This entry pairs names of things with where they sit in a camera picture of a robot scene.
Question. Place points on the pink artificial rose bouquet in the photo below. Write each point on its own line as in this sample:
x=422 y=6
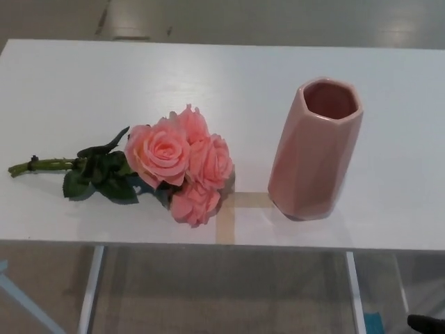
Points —
x=163 y=149

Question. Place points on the blue floor tape patch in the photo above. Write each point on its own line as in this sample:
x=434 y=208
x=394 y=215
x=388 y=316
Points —
x=377 y=321

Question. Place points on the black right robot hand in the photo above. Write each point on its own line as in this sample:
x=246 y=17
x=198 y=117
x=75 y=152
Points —
x=427 y=325

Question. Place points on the pink faceted ceramic vase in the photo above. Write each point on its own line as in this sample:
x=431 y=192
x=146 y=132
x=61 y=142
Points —
x=309 y=167

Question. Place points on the thin white table leg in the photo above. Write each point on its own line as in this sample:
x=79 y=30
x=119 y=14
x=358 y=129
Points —
x=401 y=282

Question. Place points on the beige horizontal tape strip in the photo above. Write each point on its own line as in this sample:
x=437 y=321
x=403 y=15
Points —
x=253 y=201

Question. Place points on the light blue metal bar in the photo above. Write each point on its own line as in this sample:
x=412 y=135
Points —
x=24 y=301

